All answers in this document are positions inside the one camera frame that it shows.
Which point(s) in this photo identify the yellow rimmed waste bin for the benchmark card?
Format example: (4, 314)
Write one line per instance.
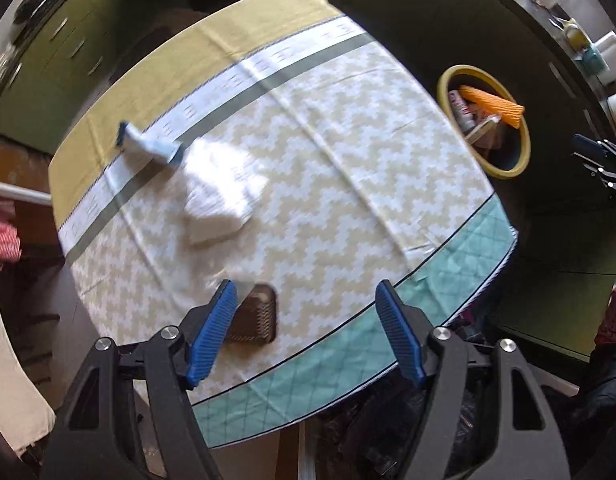
(510, 161)

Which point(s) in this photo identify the dark brown wallet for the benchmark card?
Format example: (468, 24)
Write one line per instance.
(258, 317)

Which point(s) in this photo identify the white tissue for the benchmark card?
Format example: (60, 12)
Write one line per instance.
(218, 200)

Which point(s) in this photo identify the person's right forearm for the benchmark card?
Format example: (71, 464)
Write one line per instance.
(613, 315)

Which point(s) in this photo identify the green base cabinets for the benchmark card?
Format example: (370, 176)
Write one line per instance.
(53, 70)

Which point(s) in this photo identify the orange foam net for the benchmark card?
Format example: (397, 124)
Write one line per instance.
(493, 105)

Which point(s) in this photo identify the blue and white packet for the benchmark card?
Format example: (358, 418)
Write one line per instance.
(148, 143)

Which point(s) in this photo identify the white hanging cloth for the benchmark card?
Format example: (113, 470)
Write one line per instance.
(13, 375)

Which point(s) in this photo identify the yellow cup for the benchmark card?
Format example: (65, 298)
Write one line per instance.
(575, 36)

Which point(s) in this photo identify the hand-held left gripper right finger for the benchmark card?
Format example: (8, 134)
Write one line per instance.
(400, 330)

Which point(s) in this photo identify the dark base cabinets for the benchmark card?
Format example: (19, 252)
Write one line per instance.
(538, 240)

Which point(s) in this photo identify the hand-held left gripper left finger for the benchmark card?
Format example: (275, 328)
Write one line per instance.
(213, 335)

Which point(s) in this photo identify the teal cup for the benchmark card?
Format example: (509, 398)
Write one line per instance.
(593, 59)

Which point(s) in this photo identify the red and white box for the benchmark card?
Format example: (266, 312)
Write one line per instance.
(460, 107)

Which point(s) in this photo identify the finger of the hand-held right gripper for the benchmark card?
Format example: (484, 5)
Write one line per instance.
(590, 147)

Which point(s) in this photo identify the red checkered apron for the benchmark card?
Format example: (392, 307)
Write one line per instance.
(3, 240)

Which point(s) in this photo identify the clear plastic bag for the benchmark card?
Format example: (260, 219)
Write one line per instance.
(2, 75)

